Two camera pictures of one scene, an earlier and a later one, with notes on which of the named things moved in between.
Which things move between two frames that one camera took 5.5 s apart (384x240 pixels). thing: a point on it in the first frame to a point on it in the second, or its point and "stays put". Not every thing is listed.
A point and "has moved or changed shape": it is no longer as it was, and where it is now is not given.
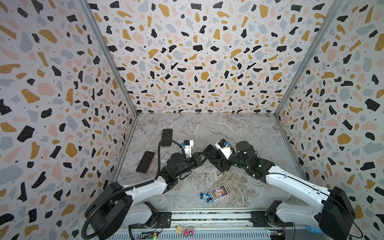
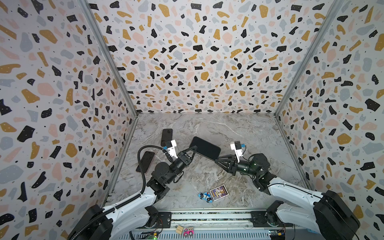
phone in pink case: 145,162 stays put
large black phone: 213,152 has moved or changed shape
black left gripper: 196,160 to 184,158
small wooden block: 179,229 stays put
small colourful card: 219,192 stays put
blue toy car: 206,196 stays put
